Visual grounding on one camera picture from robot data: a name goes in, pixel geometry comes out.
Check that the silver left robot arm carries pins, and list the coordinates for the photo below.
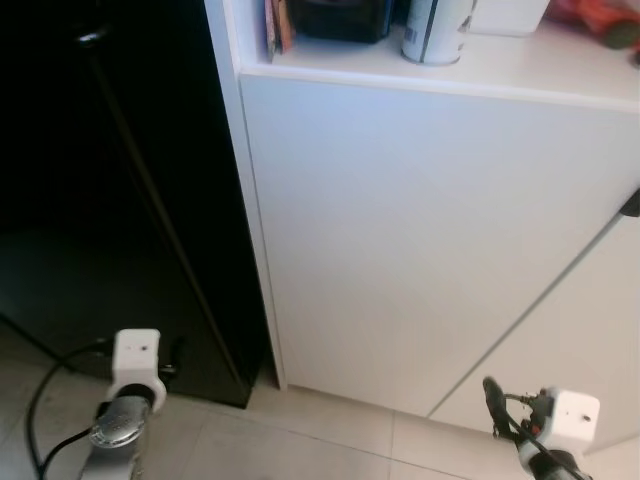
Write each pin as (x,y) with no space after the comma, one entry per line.
(115,440)

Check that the red plastic bag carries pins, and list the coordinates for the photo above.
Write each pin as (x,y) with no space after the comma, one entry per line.
(590,14)

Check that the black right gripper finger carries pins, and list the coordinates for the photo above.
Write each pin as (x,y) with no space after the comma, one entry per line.
(494,405)

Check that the white can with black print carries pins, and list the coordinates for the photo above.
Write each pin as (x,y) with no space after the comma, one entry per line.
(436,30)

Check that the white cabinet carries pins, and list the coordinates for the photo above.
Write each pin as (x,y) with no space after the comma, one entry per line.
(560,70)

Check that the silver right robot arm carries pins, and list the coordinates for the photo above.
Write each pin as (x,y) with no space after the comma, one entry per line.
(552,465)

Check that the black fridge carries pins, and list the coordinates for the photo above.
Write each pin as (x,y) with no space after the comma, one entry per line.
(110,200)

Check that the white cabinet door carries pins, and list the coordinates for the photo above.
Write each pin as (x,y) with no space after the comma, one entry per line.
(580,340)
(400,230)

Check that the black appliance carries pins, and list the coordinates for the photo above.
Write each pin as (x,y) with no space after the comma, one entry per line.
(340,18)

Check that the upright red booklets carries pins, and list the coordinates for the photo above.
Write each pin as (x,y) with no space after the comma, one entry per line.
(278,25)

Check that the dark green round object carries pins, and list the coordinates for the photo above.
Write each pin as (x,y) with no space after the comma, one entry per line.
(620,34)

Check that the white box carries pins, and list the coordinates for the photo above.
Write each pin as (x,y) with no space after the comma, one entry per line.
(510,14)

